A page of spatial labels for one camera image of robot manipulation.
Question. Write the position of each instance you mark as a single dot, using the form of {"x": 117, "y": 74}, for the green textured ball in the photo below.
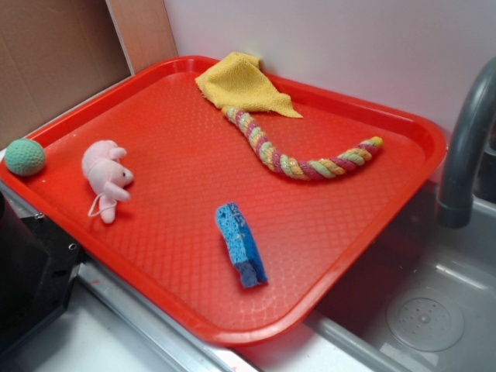
{"x": 25, "y": 157}

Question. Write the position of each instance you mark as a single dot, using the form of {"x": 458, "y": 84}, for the grey toy faucet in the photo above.
{"x": 469, "y": 168}

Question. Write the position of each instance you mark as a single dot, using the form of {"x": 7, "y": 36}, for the pink plush bunny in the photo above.
{"x": 108, "y": 178}

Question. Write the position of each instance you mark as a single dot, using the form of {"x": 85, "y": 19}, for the blue sponge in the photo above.
{"x": 242, "y": 248}

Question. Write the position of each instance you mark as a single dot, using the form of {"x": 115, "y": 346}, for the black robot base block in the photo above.
{"x": 39, "y": 262}

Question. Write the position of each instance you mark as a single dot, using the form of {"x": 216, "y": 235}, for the multicolour twisted rope toy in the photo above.
{"x": 304, "y": 170}

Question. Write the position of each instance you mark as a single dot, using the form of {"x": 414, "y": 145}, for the yellow cloth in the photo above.
{"x": 237, "y": 81}

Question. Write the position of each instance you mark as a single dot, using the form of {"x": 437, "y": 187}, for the grey toy sink basin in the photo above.
{"x": 421, "y": 297}

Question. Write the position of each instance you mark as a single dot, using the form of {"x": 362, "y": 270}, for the red plastic tray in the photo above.
{"x": 188, "y": 160}

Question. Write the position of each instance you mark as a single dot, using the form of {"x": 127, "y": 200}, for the brown cardboard panel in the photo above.
{"x": 57, "y": 54}

